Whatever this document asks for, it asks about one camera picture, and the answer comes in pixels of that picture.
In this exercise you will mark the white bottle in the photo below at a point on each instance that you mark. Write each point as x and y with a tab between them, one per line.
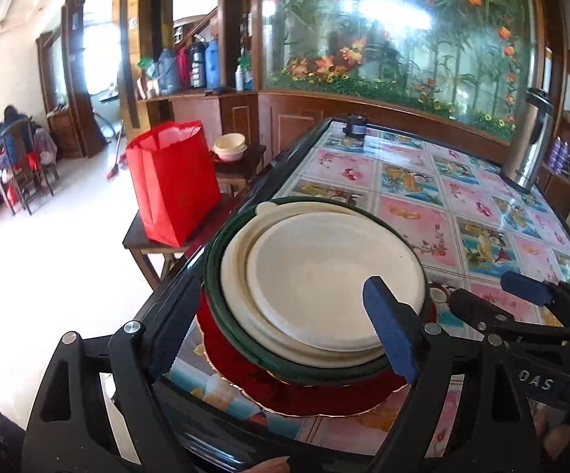
239	79

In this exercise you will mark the person's right hand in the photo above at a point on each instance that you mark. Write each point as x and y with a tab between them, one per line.
555	436

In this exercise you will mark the grey-blue thermos jug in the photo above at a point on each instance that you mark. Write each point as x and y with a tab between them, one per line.
166	74

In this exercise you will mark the blue thermos flask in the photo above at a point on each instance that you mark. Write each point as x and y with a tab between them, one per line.
212	64

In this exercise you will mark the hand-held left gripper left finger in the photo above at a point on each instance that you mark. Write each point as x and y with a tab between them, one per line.
166	335

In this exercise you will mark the broom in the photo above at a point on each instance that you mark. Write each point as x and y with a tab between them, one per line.
115	167

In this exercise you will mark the dark wooden stool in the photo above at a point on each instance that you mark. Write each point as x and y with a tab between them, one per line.
139	261

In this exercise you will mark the stainless steel thermos pot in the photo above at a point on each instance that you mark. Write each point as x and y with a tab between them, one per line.
526	148

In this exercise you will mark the red thermos flask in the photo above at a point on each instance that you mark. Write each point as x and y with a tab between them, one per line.
183	69

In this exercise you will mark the black thermos flask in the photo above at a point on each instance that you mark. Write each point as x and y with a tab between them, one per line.
196	66

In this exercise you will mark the small wooden side table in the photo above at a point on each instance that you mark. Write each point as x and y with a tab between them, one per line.
238	171

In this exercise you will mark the wooden sideboard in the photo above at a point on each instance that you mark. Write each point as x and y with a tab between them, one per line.
294	123

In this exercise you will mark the red paper bag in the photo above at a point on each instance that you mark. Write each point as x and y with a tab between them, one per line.
176	182

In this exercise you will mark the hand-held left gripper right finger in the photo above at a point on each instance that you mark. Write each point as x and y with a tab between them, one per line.
393	330

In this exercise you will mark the wooden chair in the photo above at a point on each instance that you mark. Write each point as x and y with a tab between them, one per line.
26	177

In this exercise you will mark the small cream bowl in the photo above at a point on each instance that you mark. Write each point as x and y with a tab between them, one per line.
229	142

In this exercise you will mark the small dark container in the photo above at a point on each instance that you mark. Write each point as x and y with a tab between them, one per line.
355	127

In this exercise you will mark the cream strainer bowl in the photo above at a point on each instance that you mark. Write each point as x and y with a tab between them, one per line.
235	276

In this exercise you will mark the glass cabinet with artificial flowers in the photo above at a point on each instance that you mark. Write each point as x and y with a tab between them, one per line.
388	34

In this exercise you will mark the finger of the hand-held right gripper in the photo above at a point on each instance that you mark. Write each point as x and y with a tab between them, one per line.
481	313
526	286

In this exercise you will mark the dark green plastic bowl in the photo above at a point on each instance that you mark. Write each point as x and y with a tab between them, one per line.
260	354

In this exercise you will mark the black framed dining table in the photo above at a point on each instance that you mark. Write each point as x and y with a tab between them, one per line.
216	453

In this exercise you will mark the green packet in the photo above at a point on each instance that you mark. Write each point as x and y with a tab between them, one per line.
145	65

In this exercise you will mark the white deep plate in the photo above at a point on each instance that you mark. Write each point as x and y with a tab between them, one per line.
324	276

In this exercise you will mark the person's left hand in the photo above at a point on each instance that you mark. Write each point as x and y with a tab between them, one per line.
270	467

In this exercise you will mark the woven storage cabinet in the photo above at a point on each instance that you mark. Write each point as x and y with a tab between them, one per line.
65	135

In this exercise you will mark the red glass plate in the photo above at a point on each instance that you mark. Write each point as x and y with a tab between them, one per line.
206	315
289	399

